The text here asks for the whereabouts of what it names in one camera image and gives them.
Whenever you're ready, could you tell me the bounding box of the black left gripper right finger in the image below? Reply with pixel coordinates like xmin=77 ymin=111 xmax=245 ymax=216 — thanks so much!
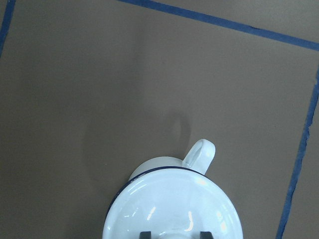
xmin=200 ymin=232 xmax=213 ymax=239

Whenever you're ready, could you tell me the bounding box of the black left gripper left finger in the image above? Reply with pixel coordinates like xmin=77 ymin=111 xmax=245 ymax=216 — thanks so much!
xmin=139 ymin=231 xmax=152 ymax=239

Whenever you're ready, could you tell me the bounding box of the white ceramic lid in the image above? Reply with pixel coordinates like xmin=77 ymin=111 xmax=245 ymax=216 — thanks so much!
xmin=102 ymin=179 xmax=243 ymax=239

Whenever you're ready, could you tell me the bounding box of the white enamel mug blue rim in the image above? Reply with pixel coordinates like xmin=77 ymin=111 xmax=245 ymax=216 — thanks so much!
xmin=129 ymin=139 xmax=216 ymax=186

